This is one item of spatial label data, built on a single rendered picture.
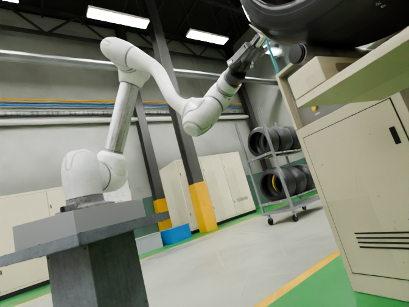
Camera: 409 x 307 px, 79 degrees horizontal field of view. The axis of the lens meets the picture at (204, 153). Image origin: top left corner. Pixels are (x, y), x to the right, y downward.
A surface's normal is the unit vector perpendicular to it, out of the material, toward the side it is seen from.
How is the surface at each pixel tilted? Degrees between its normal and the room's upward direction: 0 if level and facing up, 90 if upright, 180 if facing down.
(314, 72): 90
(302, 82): 90
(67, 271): 90
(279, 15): 98
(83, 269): 90
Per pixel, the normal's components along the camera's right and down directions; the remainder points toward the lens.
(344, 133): -0.88, 0.15
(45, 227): -0.43, -0.07
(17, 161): 0.53, -0.31
